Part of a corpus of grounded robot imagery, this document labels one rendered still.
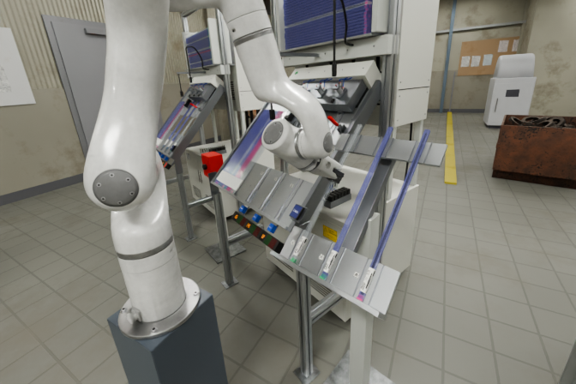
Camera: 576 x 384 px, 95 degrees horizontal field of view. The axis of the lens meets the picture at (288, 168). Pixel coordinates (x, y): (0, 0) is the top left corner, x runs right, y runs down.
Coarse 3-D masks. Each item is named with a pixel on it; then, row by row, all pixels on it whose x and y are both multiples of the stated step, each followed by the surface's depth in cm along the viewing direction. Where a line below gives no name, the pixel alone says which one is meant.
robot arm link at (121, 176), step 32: (128, 0) 42; (160, 0) 44; (128, 32) 46; (160, 32) 48; (128, 64) 47; (160, 64) 51; (128, 96) 48; (160, 96) 53; (96, 128) 48; (128, 128) 48; (96, 160) 46; (128, 160) 47; (96, 192) 46; (128, 192) 47
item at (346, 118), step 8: (360, 104) 109; (328, 112) 119; (336, 112) 116; (352, 112) 109; (296, 120) 131; (328, 120) 116; (336, 120) 113; (344, 120) 110; (336, 128) 110; (336, 136) 107
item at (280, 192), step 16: (256, 176) 126; (272, 176) 119; (288, 176) 112; (240, 192) 126; (256, 192) 119; (272, 192) 113; (288, 192) 107; (304, 192) 102; (272, 208) 107; (288, 208) 102; (288, 224) 98
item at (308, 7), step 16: (288, 0) 130; (304, 0) 123; (320, 0) 116; (336, 0) 109; (352, 0) 104; (368, 0) 99; (288, 16) 133; (304, 16) 125; (320, 16) 118; (336, 16) 111; (352, 16) 105; (368, 16) 102; (288, 32) 136; (304, 32) 127; (320, 32) 120; (336, 32) 113; (352, 32) 107; (368, 32) 103; (288, 48) 138
